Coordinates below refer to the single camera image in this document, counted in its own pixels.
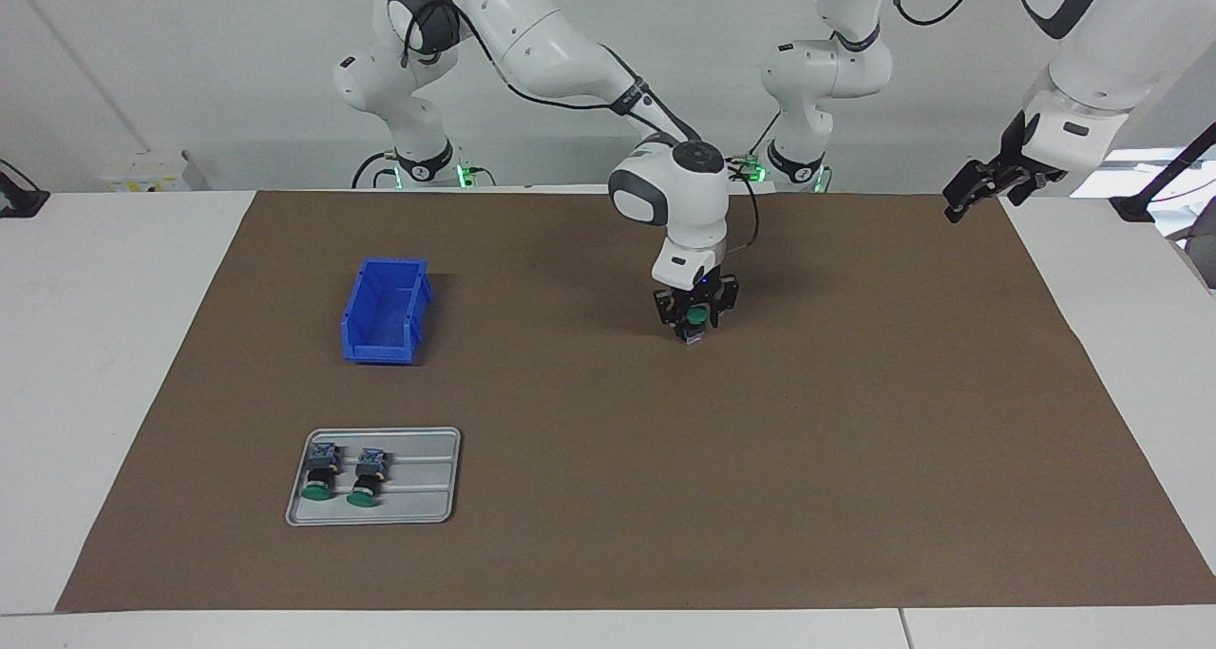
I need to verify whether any black base cable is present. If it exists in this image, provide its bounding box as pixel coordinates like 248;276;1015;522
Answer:
727;112;782;182
351;150;400;190

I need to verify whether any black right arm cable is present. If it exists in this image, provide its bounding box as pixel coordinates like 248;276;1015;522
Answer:
404;3;761;251

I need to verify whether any grey metal tray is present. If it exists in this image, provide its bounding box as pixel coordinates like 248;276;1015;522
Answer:
285;427;463;527

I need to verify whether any black clamp stand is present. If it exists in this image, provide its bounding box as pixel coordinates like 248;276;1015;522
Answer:
1110;122;1216;222
0;160;50;219

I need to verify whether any white box yellow label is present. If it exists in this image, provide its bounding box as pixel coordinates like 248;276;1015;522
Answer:
100;150;208;192

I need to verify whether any blue plastic bin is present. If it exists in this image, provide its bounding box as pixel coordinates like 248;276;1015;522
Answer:
340;258;433;366

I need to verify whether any brown table mat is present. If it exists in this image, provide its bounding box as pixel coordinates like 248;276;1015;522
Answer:
55;190;1216;614

